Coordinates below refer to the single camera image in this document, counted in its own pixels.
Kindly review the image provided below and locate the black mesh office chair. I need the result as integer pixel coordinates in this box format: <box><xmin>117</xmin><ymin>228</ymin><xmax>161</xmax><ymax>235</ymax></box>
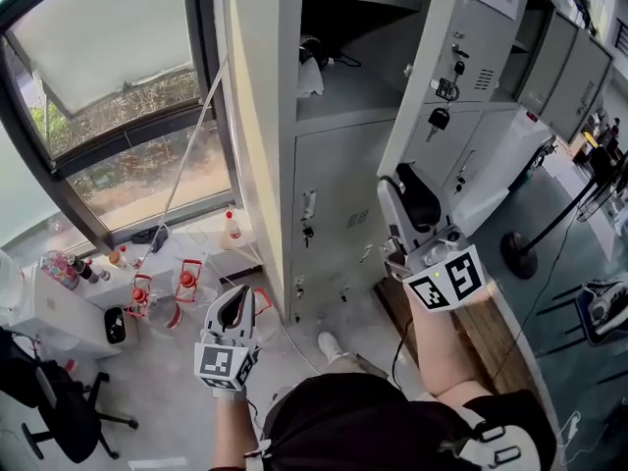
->
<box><xmin>0</xmin><ymin>326</ymin><xmax>139</xmax><ymax>464</ymax></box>

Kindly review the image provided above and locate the blue chair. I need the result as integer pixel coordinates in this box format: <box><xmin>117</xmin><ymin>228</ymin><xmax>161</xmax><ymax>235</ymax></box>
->
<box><xmin>539</xmin><ymin>277</ymin><xmax>628</xmax><ymax>347</ymax></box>

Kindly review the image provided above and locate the white harness with black straps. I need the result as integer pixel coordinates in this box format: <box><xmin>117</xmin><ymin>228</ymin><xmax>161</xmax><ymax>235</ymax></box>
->
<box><xmin>441</xmin><ymin>407</ymin><xmax>546</xmax><ymax>471</ymax></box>

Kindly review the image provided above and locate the black and white device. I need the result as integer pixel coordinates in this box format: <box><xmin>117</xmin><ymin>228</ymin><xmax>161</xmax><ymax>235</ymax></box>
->
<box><xmin>298</xmin><ymin>34</ymin><xmax>363</xmax><ymax>71</ymax></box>

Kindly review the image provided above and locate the thin white window cord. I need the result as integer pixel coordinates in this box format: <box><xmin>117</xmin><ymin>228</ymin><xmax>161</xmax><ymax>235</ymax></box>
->
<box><xmin>130</xmin><ymin>55</ymin><xmax>232</xmax><ymax>287</ymax></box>

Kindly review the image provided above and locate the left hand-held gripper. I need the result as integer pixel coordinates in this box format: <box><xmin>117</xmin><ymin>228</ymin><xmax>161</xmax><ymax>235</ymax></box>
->
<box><xmin>193</xmin><ymin>285</ymin><xmax>261</xmax><ymax>393</ymax></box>

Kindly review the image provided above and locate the white water dispenser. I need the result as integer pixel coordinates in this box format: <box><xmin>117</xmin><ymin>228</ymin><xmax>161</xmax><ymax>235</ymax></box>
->
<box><xmin>7</xmin><ymin>262</ymin><xmax>124</xmax><ymax>362</ymax></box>

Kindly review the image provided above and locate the black key bunch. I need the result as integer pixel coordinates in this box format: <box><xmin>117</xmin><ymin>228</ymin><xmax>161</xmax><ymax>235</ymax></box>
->
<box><xmin>450</xmin><ymin>41</ymin><xmax>470</xmax><ymax>78</ymax></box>
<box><xmin>426</xmin><ymin>78</ymin><xmax>462</xmax><ymax>142</ymax></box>

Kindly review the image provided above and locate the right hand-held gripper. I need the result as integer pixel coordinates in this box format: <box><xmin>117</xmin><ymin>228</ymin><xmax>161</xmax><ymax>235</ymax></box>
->
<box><xmin>377</xmin><ymin>163</ymin><xmax>487</xmax><ymax>312</ymax></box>

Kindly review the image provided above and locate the grey metal locker cabinet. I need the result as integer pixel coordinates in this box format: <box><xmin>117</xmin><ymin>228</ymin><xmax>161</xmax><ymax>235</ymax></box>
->
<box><xmin>215</xmin><ymin>0</ymin><xmax>617</xmax><ymax>323</ymax></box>

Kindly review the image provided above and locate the small grey waste bin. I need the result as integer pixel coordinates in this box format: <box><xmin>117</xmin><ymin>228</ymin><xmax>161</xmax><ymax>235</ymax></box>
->
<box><xmin>103</xmin><ymin>305</ymin><xmax>130</xmax><ymax>345</ymax></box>

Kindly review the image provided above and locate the wooden slat platform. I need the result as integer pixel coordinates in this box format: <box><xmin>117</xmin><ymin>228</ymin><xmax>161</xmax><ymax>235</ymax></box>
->
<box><xmin>375</xmin><ymin>277</ymin><xmax>539</xmax><ymax>401</ymax></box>

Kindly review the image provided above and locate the colourful patterned pouch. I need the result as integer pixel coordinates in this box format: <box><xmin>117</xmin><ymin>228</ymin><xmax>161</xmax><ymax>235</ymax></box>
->
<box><xmin>39</xmin><ymin>250</ymin><xmax>80</xmax><ymax>291</ymax></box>

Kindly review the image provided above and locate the clear bottle with red handle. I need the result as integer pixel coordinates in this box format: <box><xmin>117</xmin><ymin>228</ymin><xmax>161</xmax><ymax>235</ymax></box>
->
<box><xmin>247</xmin><ymin>286</ymin><xmax>288</xmax><ymax>347</ymax></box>
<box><xmin>125</xmin><ymin>273</ymin><xmax>157</xmax><ymax>321</ymax></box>
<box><xmin>146</xmin><ymin>258</ymin><xmax>220</xmax><ymax>331</ymax></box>

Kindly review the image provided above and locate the black standing floor fan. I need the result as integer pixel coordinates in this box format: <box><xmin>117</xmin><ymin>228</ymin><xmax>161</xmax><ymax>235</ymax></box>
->
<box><xmin>499</xmin><ymin>149</ymin><xmax>628</xmax><ymax>280</ymax></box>

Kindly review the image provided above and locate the black framed window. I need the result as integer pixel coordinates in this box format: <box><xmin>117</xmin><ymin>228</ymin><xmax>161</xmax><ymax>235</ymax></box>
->
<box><xmin>0</xmin><ymin>0</ymin><xmax>246</xmax><ymax>259</ymax></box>

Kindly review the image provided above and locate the small bottle with red cap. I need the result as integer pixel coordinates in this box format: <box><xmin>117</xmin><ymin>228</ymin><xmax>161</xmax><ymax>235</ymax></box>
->
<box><xmin>120</xmin><ymin>244</ymin><xmax>143</xmax><ymax>270</ymax></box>

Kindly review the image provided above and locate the person's left forearm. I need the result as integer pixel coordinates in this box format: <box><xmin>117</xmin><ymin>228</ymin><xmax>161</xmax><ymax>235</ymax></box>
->
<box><xmin>213</xmin><ymin>385</ymin><xmax>261</xmax><ymax>471</ymax></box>

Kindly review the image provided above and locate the crumpled white tissue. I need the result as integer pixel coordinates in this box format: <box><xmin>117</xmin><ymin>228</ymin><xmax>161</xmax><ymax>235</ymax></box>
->
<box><xmin>296</xmin><ymin>60</ymin><xmax>327</xmax><ymax>99</ymax></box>

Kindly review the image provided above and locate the small black device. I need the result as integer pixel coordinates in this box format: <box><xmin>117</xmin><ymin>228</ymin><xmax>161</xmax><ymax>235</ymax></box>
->
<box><xmin>131</xmin><ymin>228</ymin><xmax>171</xmax><ymax>254</ymax></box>

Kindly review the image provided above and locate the person's black shirt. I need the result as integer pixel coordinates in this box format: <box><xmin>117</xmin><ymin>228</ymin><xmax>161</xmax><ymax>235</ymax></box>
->
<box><xmin>210</xmin><ymin>373</ymin><xmax>558</xmax><ymax>471</ymax></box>

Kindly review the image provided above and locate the dark drink bottle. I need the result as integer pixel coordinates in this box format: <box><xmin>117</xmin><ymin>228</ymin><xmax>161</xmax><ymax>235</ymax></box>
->
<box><xmin>68</xmin><ymin>255</ymin><xmax>99</xmax><ymax>284</ymax></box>

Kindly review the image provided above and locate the person's right forearm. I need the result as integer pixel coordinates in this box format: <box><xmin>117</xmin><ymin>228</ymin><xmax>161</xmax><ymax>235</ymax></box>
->
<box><xmin>410</xmin><ymin>282</ymin><xmax>492</xmax><ymax>401</ymax></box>

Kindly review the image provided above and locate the water bottle with red label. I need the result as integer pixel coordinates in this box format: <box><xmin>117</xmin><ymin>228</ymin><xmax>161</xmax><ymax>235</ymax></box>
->
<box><xmin>220</xmin><ymin>208</ymin><xmax>246</xmax><ymax>250</ymax></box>

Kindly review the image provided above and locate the white floor cable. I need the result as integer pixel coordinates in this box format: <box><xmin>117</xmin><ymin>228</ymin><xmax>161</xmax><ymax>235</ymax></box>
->
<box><xmin>279</xmin><ymin>321</ymin><xmax>325</xmax><ymax>372</ymax></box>

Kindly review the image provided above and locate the white rectangular appliance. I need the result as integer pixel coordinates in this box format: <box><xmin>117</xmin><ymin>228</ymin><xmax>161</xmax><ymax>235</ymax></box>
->
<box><xmin>441</xmin><ymin>108</ymin><xmax>558</xmax><ymax>239</ymax></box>

